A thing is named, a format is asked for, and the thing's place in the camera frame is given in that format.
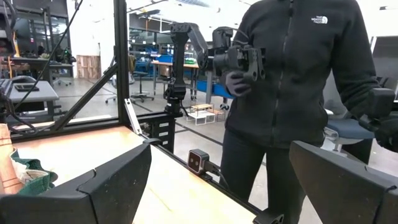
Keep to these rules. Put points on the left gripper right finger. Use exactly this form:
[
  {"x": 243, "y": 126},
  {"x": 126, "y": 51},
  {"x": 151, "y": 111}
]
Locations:
[{"x": 335, "y": 186}]

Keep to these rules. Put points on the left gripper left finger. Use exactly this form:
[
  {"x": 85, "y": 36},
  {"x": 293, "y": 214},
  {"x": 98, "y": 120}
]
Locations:
[{"x": 118, "y": 186}]

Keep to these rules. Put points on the beige green canvas garden bag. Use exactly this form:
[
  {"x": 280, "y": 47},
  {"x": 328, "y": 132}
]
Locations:
[{"x": 34, "y": 183}]

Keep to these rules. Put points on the blue seat office chair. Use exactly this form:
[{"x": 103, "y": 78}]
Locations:
[{"x": 348, "y": 127}]

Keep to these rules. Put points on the black office chair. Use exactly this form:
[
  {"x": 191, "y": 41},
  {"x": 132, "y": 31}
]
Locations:
[{"x": 141, "y": 84}]

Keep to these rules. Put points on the low white wooden shelf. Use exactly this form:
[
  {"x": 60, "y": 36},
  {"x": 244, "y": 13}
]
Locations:
[{"x": 202, "y": 115}]

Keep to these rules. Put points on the person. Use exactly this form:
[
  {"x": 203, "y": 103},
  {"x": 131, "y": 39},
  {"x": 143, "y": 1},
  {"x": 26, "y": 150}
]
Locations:
[{"x": 295, "y": 77}]

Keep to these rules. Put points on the brown wooden crate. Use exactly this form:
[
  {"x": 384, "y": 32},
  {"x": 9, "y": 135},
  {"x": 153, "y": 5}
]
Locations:
[{"x": 88, "y": 67}]

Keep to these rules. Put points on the gray rolling computer desk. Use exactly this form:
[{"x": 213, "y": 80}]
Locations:
[{"x": 31, "y": 93}]

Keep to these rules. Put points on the person's right hand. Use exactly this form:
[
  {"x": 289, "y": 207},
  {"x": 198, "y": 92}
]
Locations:
[{"x": 236, "y": 84}]

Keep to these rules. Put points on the small black depth camera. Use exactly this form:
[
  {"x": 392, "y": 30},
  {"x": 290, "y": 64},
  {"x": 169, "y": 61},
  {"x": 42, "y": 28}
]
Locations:
[{"x": 197, "y": 160}]

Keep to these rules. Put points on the black aluminium table frame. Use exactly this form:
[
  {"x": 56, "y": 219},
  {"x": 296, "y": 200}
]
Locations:
[{"x": 122, "y": 62}]

